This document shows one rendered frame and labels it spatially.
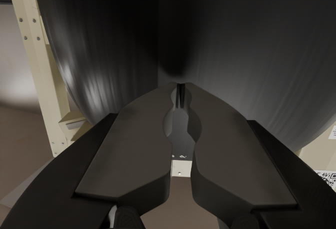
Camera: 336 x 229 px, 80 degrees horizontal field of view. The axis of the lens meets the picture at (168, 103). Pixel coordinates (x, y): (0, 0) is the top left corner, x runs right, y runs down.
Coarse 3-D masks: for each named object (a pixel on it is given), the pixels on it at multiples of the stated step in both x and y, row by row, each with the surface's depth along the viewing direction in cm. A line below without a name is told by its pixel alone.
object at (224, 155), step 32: (192, 96) 10; (192, 128) 10; (224, 128) 8; (192, 160) 8; (224, 160) 7; (256, 160) 7; (192, 192) 7; (224, 192) 6; (256, 192) 6; (288, 192) 6; (224, 224) 8
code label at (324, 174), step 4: (316, 172) 42; (320, 172) 42; (324, 172) 42; (328, 172) 42; (332, 172) 42; (320, 176) 42; (324, 176) 42; (328, 176) 42; (332, 176) 42; (324, 180) 43; (328, 180) 43; (332, 180) 43; (328, 184) 43; (332, 184) 43; (332, 188) 44
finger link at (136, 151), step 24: (144, 96) 10; (168, 96) 10; (120, 120) 8; (144, 120) 8; (168, 120) 10; (120, 144) 7; (144, 144) 7; (168, 144) 7; (96, 168) 6; (120, 168) 6; (144, 168) 6; (168, 168) 6; (96, 192) 6; (120, 192) 6; (144, 192) 6; (168, 192) 7
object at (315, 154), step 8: (328, 128) 37; (320, 136) 38; (328, 136) 38; (312, 144) 39; (320, 144) 39; (328, 144) 39; (296, 152) 41; (304, 152) 40; (312, 152) 40; (320, 152) 40; (328, 152) 40; (304, 160) 41; (312, 160) 41; (320, 160) 40; (328, 160) 40; (312, 168) 41; (320, 168) 41; (328, 168) 41
